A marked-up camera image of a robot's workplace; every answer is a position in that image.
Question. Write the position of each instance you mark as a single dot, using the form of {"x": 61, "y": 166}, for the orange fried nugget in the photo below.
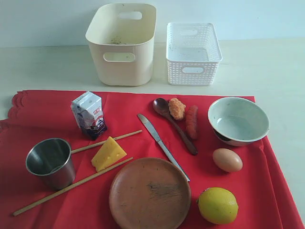
{"x": 177, "y": 109}

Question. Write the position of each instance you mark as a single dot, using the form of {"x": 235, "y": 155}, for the red sausage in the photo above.
{"x": 191, "y": 122}

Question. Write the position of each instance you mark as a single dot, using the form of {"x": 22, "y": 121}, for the yellow cheese wedge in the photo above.
{"x": 109, "y": 153}

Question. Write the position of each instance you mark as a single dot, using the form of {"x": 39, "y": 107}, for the small milk carton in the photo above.
{"x": 87, "y": 111}

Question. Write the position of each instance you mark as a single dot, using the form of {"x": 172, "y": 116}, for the brown egg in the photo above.
{"x": 227, "y": 160}

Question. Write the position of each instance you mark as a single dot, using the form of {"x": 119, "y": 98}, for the yellow lemon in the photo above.
{"x": 218, "y": 205}

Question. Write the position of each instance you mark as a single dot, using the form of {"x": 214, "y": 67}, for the steel table knife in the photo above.
{"x": 150, "y": 128}

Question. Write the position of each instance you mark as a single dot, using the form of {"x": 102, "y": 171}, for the dark wooden spoon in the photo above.
{"x": 161, "y": 106}

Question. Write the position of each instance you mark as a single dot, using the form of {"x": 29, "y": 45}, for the upper wooden chopstick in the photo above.
{"x": 102, "y": 142}

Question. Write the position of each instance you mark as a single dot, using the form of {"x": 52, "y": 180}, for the wooden chopstick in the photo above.
{"x": 102, "y": 142}
{"x": 68, "y": 188}

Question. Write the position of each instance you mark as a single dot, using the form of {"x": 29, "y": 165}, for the white perforated plastic basket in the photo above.
{"x": 193, "y": 53}

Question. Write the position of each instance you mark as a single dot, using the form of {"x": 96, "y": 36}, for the brown wooden plate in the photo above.
{"x": 149, "y": 193}

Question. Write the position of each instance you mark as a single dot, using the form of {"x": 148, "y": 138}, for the white ceramic bowl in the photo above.
{"x": 238, "y": 121}

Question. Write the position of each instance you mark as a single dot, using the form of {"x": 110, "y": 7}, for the cream plastic bin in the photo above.
{"x": 121, "y": 42}

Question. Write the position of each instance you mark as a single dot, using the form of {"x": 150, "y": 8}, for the red tablecloth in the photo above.
{"x": 262, "y": 194}

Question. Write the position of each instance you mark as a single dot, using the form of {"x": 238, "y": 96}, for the stainless steel cup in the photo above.
{"x": 51, "y": 161}

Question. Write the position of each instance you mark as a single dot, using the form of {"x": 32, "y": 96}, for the lower wooden chopstick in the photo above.
{"x": 68, "y": 188}

